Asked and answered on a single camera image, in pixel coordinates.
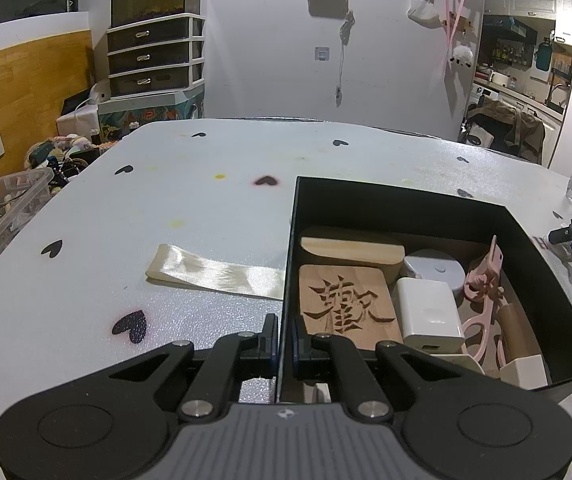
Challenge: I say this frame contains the clear plastic storage bin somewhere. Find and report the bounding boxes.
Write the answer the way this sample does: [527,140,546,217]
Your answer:
[0,167,55,287]

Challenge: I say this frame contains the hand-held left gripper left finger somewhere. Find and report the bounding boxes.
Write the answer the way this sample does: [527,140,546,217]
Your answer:
[108,314,281,423]

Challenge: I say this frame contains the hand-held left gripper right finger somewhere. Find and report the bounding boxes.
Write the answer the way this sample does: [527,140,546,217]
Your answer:
[291,317,461,423]

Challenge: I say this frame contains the carved wooden block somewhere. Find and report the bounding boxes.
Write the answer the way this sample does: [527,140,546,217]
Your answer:
[298,264,404,353]

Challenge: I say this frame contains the white plastic drawer unit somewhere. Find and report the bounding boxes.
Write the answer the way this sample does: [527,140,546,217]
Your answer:
[106,14,207,99]

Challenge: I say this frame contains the pink hair claw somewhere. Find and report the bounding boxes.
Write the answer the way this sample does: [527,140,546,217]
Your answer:
[463,234,505,306]

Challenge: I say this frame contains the pink scissors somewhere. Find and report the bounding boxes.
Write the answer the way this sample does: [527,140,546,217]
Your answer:
[458,305,509,368]

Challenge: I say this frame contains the white round device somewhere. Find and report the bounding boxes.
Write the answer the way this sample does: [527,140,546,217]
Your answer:
[405,249,466,293]

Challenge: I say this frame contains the black cardboard box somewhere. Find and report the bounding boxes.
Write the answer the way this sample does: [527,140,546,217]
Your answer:
[275,176,572,406]

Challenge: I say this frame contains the hanging grey cord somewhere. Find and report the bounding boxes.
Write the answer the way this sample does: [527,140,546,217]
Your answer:
[335,10,357,107]

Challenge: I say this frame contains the white plush toy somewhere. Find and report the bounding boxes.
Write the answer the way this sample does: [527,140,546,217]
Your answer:
[448,45,474,69]

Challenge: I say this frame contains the pink hanging ribbons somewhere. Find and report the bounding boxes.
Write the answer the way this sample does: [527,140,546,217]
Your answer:
[443,0,469,61]

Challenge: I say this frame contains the white appliance with dark lid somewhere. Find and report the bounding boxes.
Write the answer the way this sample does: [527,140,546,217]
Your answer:
[57,80,113,137]

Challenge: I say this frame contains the white washing machine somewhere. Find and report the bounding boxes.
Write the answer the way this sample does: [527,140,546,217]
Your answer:
[473,82,499,109]

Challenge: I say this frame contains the cream satin ribbon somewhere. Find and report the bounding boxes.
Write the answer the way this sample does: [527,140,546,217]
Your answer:
[146,244,287,302]

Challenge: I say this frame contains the wooden roller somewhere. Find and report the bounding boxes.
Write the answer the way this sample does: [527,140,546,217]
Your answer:
[496,304,541,361]

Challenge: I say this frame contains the oval wooden block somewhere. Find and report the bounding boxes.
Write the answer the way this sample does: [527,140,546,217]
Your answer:
[300,226,407,286]

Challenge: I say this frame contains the white heart-print table cover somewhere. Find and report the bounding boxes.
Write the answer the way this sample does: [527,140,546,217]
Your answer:
[0,117,572,480]

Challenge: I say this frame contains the white hanging bag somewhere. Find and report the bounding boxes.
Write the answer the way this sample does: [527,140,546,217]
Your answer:
[407,0,442,24]

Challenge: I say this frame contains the shelf of dark bottles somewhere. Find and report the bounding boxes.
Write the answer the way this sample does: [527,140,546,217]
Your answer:
[488,27,534,69]

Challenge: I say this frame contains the blue hanging bottle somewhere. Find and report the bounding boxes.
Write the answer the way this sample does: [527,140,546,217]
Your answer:
[534,37,553,72]

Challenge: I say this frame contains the white kitchen wall cabinet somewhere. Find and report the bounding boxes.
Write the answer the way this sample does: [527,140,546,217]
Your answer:
[483,0,572,47]

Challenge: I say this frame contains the colourful patterned cabinet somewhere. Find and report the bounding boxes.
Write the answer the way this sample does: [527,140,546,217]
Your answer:
[97,87,205,144]

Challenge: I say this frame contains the white charger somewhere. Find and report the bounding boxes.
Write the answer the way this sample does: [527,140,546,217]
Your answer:
[397,277,466,355]

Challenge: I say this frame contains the chair with brown cloth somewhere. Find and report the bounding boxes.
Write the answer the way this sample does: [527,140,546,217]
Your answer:
[464,97,547,164]

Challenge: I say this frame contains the pile of plush toys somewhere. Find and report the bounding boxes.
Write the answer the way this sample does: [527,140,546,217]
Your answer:
[23,132,103,194]

